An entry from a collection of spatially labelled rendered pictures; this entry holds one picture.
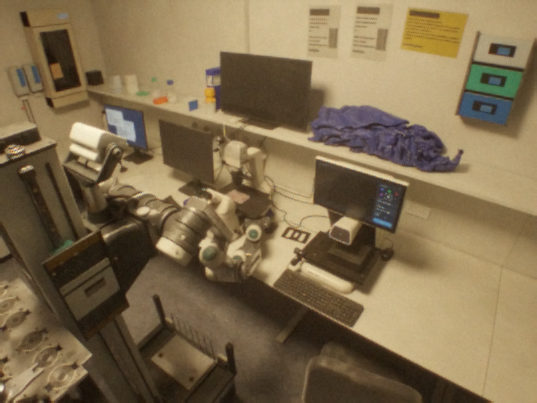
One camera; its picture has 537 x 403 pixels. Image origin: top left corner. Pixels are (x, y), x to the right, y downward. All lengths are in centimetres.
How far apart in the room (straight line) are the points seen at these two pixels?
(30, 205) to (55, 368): 45
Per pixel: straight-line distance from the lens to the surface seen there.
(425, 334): 164
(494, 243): 211
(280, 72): 203
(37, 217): 95
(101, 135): 98
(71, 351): 109
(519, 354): 179
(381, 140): 175
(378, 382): 119
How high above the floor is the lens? 199
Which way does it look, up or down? 33 degrees down
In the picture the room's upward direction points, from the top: straight up
